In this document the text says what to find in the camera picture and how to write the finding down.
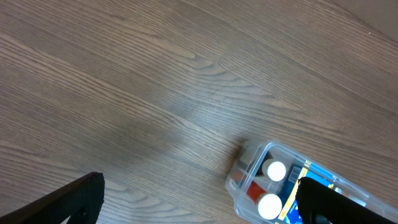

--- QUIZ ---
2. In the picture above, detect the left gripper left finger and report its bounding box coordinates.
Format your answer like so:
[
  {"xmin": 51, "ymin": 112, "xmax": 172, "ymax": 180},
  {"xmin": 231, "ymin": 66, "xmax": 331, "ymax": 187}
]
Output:
[{"xmin": 1, "ymin": 172, "xmax": 105, "ymax": 224}]

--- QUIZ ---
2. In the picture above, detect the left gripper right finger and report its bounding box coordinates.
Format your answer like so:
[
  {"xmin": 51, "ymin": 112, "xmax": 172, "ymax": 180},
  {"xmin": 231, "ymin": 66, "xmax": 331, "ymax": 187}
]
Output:
[{"xmin": 295, "ymin": 177, "xmax": 394, "ymax": 224}]

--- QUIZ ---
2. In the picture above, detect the blue yellow VapoDrops box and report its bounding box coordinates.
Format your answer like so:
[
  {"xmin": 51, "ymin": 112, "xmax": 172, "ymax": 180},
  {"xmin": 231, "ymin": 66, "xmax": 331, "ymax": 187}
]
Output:
[{"xmin": 277, "ymin": 164, "xmax": 334, "ymax": 224}]

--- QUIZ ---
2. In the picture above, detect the white orange plaster box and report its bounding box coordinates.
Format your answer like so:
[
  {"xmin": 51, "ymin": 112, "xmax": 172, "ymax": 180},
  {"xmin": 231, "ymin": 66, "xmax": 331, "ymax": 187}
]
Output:
[{"xmin": 334, "ymin": 187, "xmax": 366, "ymax": 207}]

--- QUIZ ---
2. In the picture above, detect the orange tube white cap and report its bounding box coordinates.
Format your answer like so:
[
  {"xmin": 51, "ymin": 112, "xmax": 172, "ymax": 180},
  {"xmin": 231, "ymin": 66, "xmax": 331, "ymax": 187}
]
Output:
[{"xmin": 231, "ymin": 170, "xmax": 282, "ymax": 220}]

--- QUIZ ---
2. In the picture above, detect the black bottle white cap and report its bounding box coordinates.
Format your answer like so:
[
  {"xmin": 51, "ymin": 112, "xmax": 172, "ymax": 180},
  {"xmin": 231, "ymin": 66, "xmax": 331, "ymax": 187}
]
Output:
[{"xmin": 253, "ymin": 151, "xmax": 287, "ymax": 182}]

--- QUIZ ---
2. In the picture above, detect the clear plastic container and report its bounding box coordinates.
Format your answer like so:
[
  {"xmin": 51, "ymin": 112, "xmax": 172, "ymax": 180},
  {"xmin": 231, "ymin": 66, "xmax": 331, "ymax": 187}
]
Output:
[{"xmin": 225, "ymin": 141, "xmax": 397, "ymax": 223}]

